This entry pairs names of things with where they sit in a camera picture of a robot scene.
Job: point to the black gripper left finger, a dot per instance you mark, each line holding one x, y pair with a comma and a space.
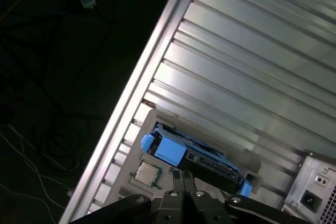
168, 208

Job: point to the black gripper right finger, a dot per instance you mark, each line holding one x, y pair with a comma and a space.
204, 208

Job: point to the hard disk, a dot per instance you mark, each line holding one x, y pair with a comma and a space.
169, 153

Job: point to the silver CPU chip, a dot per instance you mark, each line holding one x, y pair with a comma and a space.
147, 172

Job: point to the grey parts rack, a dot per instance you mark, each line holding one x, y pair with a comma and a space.
123, 190

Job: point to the black open PC case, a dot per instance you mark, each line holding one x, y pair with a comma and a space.
320, 159

